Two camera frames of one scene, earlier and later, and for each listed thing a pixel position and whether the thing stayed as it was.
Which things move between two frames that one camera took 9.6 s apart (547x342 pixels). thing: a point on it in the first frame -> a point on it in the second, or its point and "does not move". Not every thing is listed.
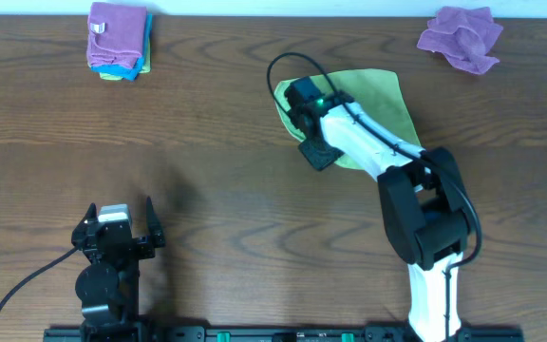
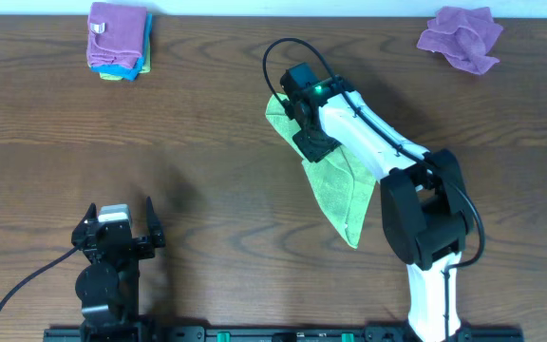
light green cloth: x=376 y=91 -> x=344 y=186
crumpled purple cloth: x=463 y=35 does not move
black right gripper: x=319 y=153 does not move
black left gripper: x=116 y=240 does not move
